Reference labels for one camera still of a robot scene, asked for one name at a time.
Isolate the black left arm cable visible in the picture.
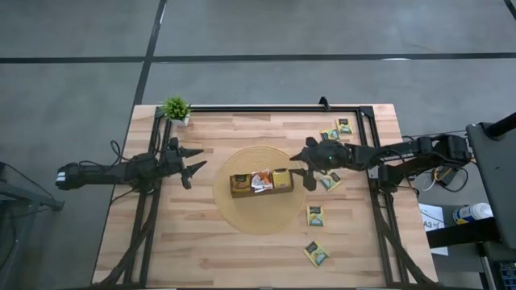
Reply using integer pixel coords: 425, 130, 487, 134
109, 139, 131, 163

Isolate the green yellow tea packet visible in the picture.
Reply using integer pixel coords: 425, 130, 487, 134
302, 240, 331, 268
272, 168, 293, 189
306, 205, 325, 228
335, 117, 354, 135
320, 127, 341, 142
318, 171, 343, 193

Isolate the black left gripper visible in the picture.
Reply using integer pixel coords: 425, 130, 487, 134
160, 136, 208, 190

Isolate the brown wooden tea box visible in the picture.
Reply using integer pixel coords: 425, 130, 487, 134
229, 168, 295, 199

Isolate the black aluminium table frame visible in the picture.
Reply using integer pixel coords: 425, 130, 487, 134
94, 105, 439, 290

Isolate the grey desk panel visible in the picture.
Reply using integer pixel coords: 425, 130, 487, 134
465, 120, 516, 251

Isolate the white paper sheet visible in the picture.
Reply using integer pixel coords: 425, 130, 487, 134
418, 203, 449, 257

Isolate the mango black tea packet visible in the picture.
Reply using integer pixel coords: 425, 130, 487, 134
230, 173, 253, 193

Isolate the orange white tea packet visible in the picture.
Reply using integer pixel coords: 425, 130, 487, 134
250, 172, 265, 194
257, 168, 275, 190

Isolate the green plant white pot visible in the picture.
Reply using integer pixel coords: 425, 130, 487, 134
160, 96, 193, 128

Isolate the round woven placemat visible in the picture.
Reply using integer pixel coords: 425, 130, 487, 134
212, 145, 307, 237

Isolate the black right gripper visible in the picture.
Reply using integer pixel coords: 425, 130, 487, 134
289, 136, 352, 193

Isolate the white wipes canister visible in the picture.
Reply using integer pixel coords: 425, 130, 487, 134
451, 201, 493, 226

